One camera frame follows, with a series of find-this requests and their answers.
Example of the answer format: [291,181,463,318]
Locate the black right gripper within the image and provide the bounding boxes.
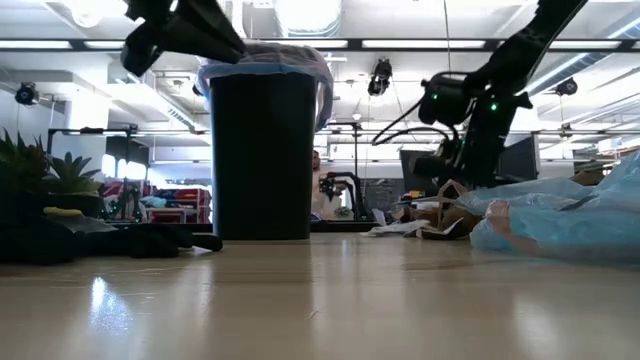
[439,92,534,189]

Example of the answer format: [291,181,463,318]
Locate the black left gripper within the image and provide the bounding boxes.
[119,0,246,77]

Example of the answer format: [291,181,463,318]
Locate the brown cardboard scrap pile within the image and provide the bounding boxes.
[394,178,484,240]

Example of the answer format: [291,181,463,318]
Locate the pink translucent trash bag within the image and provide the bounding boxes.
[194,42,335,132]

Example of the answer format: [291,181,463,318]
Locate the blue plastic trash bag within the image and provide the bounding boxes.
[457,151,640,265]

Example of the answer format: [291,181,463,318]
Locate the silver foil wrapper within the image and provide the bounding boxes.
[360,218,419,238]

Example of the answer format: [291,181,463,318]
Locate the black trash bin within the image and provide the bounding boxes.
[209,72,319,241]

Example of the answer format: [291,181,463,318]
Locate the grey black work glove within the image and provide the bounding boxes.
[0,217,181,266]
[42,207,225,259]

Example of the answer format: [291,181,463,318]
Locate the dark computer monitor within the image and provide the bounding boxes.
[399,148,441,197]

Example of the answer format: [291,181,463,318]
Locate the red storage crates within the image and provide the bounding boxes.
[102,179,211,225]

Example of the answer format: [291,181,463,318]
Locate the person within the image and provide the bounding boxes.
[310,149,347,221]

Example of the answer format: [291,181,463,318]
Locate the potted succulent plant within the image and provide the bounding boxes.
[0,128,105,221]

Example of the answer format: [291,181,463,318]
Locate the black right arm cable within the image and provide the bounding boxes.
[372,94,454,147]

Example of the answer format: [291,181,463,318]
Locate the black ceiling camera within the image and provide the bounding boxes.
[553,77,580,97]
[13,81,40,107]
[367,58,395,97]

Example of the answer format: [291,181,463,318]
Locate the silver ventilation duct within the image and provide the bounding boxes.
[272,0,345,39]

